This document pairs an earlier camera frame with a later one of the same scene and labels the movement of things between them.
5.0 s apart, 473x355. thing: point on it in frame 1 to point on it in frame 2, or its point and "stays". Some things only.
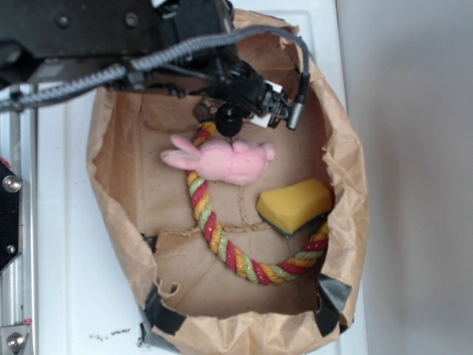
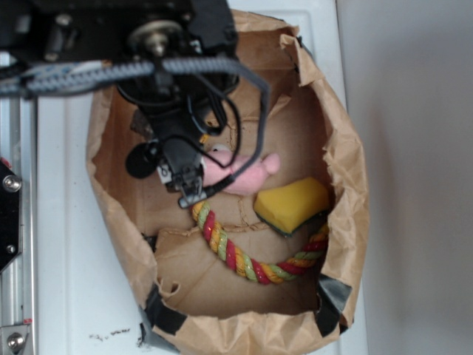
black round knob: (229, 120) to (142, 160)
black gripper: (235, 82) to (179, 117)
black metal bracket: (11, 225) stays
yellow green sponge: (287, 208) stays
